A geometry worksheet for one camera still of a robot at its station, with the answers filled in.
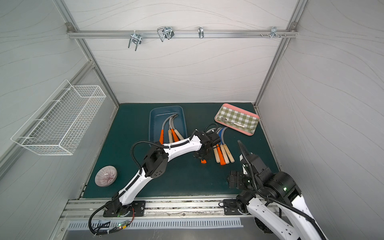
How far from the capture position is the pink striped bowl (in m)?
0.80

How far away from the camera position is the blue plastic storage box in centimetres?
102

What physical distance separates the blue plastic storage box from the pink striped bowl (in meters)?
0.30

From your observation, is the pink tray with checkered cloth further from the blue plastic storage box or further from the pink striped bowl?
the pink striped bowl

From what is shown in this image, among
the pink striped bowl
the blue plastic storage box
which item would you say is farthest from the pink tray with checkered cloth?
the pink striped bowl

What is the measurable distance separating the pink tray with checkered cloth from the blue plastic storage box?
0.26 m

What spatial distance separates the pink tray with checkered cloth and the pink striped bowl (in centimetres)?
75

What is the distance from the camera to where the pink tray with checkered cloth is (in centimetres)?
107
